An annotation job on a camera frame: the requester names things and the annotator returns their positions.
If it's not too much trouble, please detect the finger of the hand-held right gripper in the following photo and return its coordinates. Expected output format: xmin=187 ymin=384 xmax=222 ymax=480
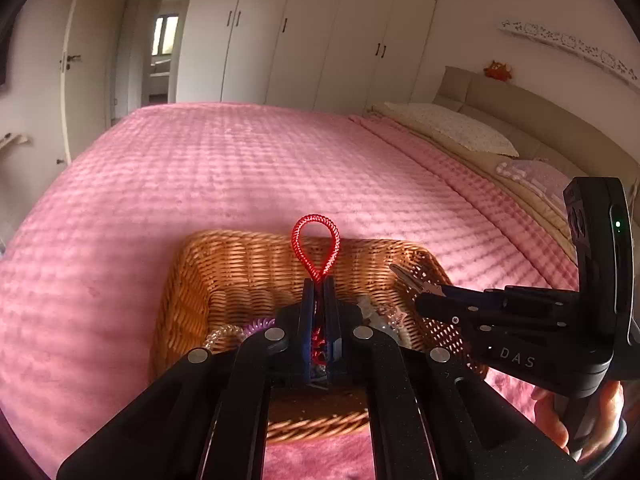
xmin=415 ymin=293 xmax=497 ymax=335
xmin=435 ymin=284 xmax=507 ymax=306

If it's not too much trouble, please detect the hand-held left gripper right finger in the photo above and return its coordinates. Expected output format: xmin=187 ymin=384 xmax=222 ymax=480
xmin=320 ymin=276 xmax=583 ymax=480

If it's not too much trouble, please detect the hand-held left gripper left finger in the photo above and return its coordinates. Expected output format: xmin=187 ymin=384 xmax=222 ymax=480
xmin=56 ymin=277 xmax=321 ymax=480

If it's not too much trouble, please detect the bunch of keys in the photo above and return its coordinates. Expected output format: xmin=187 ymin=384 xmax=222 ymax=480
xmin=390 ymin=262 xmax=441 ymax=297

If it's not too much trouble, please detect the purple spiral hair tie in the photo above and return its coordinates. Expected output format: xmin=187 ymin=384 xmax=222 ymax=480
xmin=242 ymin=316 xmax=277 ymax=339

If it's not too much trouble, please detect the clear bead bracelet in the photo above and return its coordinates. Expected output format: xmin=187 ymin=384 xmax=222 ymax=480
xmin=357 ymin=300 xmax=407 ymax=346

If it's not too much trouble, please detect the red braided cord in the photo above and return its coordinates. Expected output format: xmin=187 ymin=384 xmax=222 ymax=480
xmin=291 ymin=215 xmax=341 ymax=367

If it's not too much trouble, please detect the clear spiral hair tie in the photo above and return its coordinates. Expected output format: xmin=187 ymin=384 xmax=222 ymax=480
xmin=202 ymin=324 xmax=248 ymax=352

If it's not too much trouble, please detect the brown wicker basket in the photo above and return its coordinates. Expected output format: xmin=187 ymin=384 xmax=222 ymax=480
xmin=150 ymin=230 xmax=489 ymax=446

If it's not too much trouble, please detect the person's right hand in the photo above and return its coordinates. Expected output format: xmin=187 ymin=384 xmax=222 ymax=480
xmin=531 ymin=379 xmax=626 ymax=461

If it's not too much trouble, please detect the beige duvet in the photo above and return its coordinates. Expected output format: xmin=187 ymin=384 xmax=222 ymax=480
xmin=365 ymin=102 xmax=581 ymax=266

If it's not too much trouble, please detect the pink patterned pillow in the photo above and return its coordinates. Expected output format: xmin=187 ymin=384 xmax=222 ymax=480
xmin=495 ymin=159 xmax=576 ymax=211

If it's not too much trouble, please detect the white dotted pillow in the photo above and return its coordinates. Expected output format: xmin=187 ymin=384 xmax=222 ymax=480
xmin=382 ymin=102 xmax=520 ymax=157

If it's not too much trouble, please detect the beige upholstered headboard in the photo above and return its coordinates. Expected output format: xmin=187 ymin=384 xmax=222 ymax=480
xmin=432 ymin=66 xmax=640 ymax=186

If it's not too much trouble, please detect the orange plush toy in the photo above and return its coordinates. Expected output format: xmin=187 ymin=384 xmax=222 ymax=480
xmin=484 ymin=60 xmax=513 ymax=82

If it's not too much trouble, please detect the white wardrobe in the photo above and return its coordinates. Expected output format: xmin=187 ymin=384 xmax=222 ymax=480
xmin=175 ymin=0 xmax=444 ymax=116

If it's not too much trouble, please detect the white room door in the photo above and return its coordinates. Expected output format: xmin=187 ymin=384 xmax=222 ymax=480
xmin=59 ymin=0 xmax=132 ymax=166

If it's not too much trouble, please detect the white ornate wall shelf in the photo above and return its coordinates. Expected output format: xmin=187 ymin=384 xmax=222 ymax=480
xmin=497 ymin=19 xmax=640 ymax=86

